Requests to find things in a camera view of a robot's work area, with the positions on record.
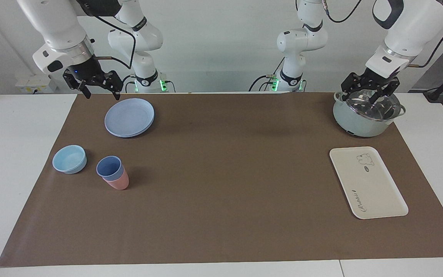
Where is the black base cable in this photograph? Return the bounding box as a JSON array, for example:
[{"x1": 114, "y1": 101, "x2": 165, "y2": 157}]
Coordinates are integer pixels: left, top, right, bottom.
[
  {"x1": 120, "y1": 74, "x2": 137, "y2": 93},
  {"x1": 248, "y1": 57, "x2": 286, "y2": 92}
]

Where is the light blue bowl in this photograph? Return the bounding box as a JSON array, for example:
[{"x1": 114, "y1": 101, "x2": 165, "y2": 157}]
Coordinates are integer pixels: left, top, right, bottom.
[{"x1": 52, "y1": 145, "x2": 88, "y2": 175}]

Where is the pale green cooking pot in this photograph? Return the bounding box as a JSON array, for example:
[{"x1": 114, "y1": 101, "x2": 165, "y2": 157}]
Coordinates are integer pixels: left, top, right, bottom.
[{"x1": 333, "y1": 91, "x2": 406, "y2": 138}]

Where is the black cable loop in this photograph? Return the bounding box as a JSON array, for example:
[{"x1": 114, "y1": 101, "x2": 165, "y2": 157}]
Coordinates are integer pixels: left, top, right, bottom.
[{"x1": 321, "y1": 0, "x2": 363, "y2": 23}]

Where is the black left base cable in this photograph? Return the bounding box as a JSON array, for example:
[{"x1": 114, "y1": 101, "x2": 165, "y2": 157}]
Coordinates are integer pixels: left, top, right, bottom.
[{"x1": 248, "y1": 57, "x2": 286, "y2": 92}]

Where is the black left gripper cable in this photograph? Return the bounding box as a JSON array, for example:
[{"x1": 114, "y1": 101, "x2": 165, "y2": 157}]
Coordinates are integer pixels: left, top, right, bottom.
[{"x1": 408, "y1": 7, "x2": 443, "y2": 69}]

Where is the blue ribbed cup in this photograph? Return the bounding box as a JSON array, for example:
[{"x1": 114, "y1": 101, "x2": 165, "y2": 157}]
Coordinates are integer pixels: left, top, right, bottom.
[{"x1": 96, "y1": 155, "x2": 124, "y2": 182}]

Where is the pink cup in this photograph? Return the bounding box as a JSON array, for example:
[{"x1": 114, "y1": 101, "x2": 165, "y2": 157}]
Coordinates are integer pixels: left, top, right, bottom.
[{"x1": 102, "y1": 169, "x2": 130, "y2": 190}]

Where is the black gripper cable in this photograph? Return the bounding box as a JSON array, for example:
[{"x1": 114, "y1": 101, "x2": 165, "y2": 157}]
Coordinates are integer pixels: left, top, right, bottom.
[
  {"x1": 408, "y1": 7, "x2": 443, "y2": 69},
  {"x1": 76, "y1": 0, "x2": 137, "y2": 70}
]

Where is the blue round plate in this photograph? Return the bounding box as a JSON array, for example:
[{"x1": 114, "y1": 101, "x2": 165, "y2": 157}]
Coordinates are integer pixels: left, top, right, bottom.
[{"x1": 104, "y1": 98, "x2": 155, "y2": 138}]

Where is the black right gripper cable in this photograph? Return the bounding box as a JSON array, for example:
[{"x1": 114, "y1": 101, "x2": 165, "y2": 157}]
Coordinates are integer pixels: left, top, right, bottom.
[{"x1": 76, "y1": 0, "x2": 137, "y2": 70}]

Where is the black right base cable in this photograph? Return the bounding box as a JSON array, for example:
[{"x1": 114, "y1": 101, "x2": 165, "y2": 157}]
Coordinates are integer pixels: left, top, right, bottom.
[{"x1": 120, "y1": 74, "x2": 137, "y2": 93}]

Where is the glass pot lid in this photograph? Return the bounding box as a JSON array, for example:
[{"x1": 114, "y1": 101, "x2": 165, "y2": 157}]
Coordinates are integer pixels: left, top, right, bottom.
[{"x1": 343, "y1": 89, "x2": 402, "y2": 122}]

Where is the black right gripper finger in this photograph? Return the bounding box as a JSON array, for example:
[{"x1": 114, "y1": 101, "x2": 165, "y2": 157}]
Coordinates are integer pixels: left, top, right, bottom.
[
  {"x1": 106, "y1": 72, "x2": 123, "y2": 101},
  {"x1": 78, "y1": 80, "x2": 93, "y2": 99}
]

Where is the cream tray with bear print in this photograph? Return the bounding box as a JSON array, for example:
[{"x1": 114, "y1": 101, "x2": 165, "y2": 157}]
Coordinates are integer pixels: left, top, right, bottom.
[{"x1": 329, "y1": 146, "x2": 409, "y2": 220}]

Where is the brown table mat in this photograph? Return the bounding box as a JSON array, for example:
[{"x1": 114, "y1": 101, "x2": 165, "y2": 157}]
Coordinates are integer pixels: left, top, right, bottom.
[{"x1": 0, "y1": 92, "x2": 443, "y2": 267}]

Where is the white wall socket box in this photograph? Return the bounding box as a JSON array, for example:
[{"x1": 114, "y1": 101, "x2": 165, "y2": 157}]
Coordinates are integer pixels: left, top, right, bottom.
[{"x1": 15, "y1": 74, "x2": 57, "y2": 94}]

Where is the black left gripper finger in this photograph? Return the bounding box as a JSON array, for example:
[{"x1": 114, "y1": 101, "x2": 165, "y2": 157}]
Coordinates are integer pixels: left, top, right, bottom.
[
  {"x1": 368, "y1": 79, "x2": 400, "y2": 105},
  {"x1": 340, "y1": 72, "x2": 358, "y2": 102}
]

